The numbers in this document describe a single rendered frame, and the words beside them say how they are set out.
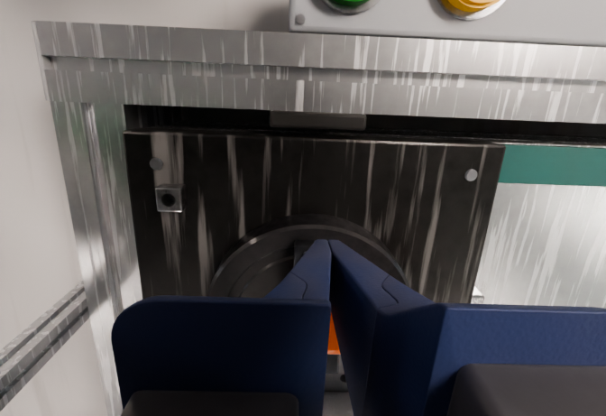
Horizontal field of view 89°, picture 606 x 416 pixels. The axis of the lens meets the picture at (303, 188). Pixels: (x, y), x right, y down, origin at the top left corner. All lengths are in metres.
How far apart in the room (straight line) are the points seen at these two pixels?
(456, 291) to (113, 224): 0.25
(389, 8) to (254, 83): 0.09
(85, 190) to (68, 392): 0.34
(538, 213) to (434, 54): 0.18
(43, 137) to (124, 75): 0.18
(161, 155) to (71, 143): 0.06
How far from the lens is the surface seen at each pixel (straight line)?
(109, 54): 0.23
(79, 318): 0.34
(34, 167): 0.40
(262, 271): 0.20
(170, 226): 0.22
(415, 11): 0.22
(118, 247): 0.26
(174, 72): 0.22
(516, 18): 0.24
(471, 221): 0.24
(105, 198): 0.26
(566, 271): 0.38
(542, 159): 0.28
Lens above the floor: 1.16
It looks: 74 degrees down
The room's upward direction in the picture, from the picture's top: 177 degrees clockwise
